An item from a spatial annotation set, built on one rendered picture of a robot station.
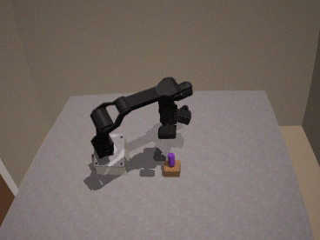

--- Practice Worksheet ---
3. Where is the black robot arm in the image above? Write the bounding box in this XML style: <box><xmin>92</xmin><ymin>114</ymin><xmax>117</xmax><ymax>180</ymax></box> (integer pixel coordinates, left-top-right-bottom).
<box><xmin>90</xmin><ymin>77</ymin><xmax>193</xmax><ymax>158</ymax></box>

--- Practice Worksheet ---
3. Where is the tan wooden block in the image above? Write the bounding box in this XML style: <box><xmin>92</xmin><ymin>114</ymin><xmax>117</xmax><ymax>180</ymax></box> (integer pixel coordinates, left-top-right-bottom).
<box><xmin>164</xmin><ymin>160</ymin><xmax>181</xmax><ymax>177</ymax></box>

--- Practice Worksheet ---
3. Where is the purple marker cap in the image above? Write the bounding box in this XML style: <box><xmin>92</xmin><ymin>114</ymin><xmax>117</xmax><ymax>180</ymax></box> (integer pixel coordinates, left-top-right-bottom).
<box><xmin>168</xmin><ymin>153</ymin><xmax>176</xmax><ymax>166</ymax></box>

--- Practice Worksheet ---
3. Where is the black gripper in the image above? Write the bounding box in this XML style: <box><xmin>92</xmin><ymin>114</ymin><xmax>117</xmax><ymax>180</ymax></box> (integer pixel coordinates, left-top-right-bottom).
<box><xmin>158</xmin><ymin>104</ymin><xmax>177</xmax><ymax>139</ymax></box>

